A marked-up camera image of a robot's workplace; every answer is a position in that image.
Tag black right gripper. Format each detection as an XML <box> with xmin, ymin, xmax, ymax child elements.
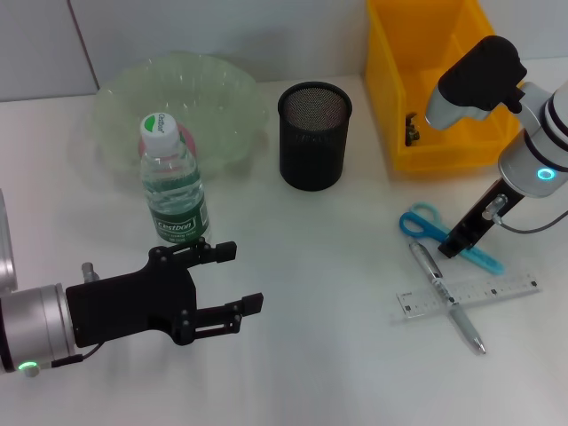
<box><xmin>437</xmin><ymin>176</ymin><xmax>525</xmax><ymax>261</ymax></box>

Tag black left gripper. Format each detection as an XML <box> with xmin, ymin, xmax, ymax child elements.
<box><xmin>65</xmin><ymin>239</ymin><xmax>265</xmax><ymax>350</ymax></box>

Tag blue scissors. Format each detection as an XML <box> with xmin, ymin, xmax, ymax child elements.
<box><xmin>398</xmin><ymin>201</ymin><xmax>506</xmax><ymax>275</ymax></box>

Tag clear green-label water bottle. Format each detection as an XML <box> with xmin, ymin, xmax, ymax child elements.
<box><xmin>139</xmin><ymin>113</ymin><xmax>210</xmax><ymax>248</ymax></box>

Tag green plastic wrapper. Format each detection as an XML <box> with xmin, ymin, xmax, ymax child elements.
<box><xmin>404</xmin><ymin>111</ymin><xmax>422</xmax><ymax>147</ymax></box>

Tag pink toy peach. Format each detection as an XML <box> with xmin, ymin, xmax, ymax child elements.
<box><xmin>138</xmin><ymin>123</ymin><xmax>199</xmax><ymax>157</ymax></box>

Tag transparent plastic ruler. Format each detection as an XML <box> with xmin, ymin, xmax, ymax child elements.
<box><xmin>390</xmin><ymin>273</ymin><xmax>543</xmax><ymax>327</ymax></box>

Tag silver clear ballpoint pen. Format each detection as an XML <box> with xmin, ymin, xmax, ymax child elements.
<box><xmin>406</xmin><ymin>240</ymin><xmax>487</xmax><ymax>356</ymax></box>

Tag black mesh pen holder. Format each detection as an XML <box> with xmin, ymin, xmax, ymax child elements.
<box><xmin>276</xmin><ymin>81</ymin><xmax>353</xmax><ymax>192</ymax></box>

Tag pale green glass fruit bowl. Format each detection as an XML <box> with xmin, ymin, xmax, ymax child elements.
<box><xmin>67</xmin><ymin>51</ymin><xmax>271</xmax><ymax>178</ymax></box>

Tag yellow plastic storage bin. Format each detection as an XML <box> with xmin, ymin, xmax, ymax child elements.
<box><xmin>364</xmin><ymin>0</ymin><xmax>523</xmax><ymax>173</ymax></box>

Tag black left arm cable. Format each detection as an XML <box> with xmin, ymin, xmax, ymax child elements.
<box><xmin>51</xmin><ymin>343</ymin><xmax>103</xmax><ymax>369</ymax></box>

